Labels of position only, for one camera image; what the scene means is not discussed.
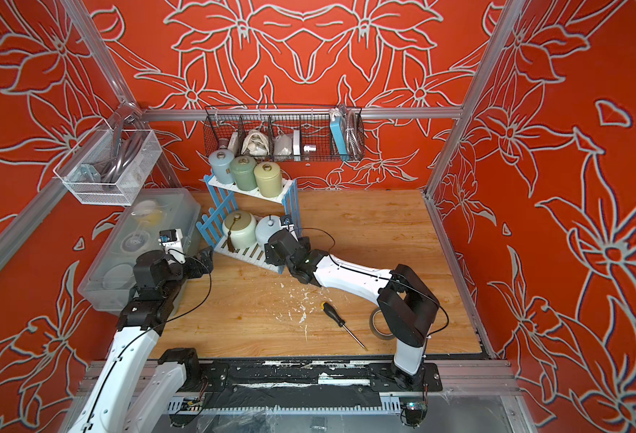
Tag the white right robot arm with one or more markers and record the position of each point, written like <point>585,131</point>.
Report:
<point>406,303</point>

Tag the light blue flat box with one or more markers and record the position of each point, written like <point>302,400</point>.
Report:
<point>338,132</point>

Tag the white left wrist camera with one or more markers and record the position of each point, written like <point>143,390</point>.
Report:
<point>171,241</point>

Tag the blue tea canister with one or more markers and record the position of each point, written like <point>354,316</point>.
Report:
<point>220,161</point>

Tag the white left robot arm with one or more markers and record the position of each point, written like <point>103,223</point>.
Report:
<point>114,405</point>

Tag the pale blue round jar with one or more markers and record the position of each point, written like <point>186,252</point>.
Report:
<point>266,227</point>

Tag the black yellow screwdriver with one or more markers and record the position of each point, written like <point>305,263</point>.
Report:
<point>333,314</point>

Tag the clear plastic wall basket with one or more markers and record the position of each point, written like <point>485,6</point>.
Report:
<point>95,147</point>

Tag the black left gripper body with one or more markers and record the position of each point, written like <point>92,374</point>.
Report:
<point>190,270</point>

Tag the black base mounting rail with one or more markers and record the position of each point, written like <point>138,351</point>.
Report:
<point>377,374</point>

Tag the green tea canister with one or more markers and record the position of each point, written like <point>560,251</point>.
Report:
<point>242,171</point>

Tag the translucent plastic storage box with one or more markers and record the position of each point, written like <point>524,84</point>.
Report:
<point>108,282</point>

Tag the grey tubes in basket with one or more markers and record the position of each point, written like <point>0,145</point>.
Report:
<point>125,147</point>

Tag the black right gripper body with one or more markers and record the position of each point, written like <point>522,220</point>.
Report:
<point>275,259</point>

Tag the black wire basket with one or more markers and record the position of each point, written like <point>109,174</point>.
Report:
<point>286,133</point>

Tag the cream round jar with tassel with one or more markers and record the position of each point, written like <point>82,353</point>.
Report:
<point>240,227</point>

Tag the blue white slatted shelf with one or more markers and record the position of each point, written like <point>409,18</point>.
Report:
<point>211,224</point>

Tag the yellow tea canister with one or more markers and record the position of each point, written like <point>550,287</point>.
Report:
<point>268,177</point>

